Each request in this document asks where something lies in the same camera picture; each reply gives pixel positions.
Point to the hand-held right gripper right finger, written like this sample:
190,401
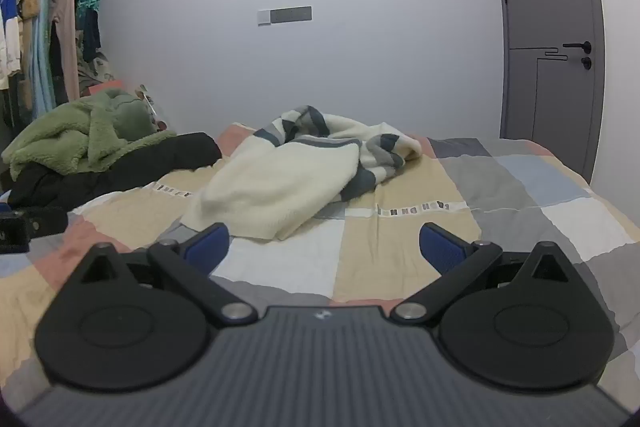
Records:
440,248

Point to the grey wall switch panel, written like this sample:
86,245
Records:
291,15

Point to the beige hanging pants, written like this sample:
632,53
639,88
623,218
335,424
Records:
67,32

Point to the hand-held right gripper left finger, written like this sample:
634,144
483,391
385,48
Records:
207,248

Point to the cream striped sweater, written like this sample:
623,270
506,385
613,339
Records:
280,179

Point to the white wall switch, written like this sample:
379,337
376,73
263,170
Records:
264,18

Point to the green fleece jacket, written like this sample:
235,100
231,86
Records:
75,132

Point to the black door lock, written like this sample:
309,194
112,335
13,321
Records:
586,64

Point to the patchwork bed blanket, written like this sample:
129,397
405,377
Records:
400,227

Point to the dark hanging garment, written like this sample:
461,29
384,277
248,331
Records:
91,32

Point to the black jacket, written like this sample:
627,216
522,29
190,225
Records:
150,162

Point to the grey door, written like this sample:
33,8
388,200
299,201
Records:
550,7

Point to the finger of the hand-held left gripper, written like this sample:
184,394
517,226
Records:
49,222

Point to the blue and white garment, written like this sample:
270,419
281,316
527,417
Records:
9,22

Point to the red box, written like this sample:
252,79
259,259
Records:
106,87

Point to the light blue hanging cloth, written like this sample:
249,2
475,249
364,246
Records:
42,57

